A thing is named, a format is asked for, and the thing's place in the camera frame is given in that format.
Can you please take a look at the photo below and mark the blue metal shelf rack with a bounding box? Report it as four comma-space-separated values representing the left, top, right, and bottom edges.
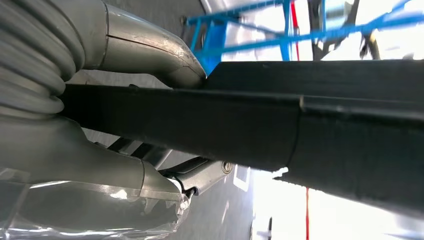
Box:
180, 0, 424, 75

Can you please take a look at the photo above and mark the red barrier belt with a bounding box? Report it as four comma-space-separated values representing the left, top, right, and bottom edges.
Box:
289, 0, 311, 240

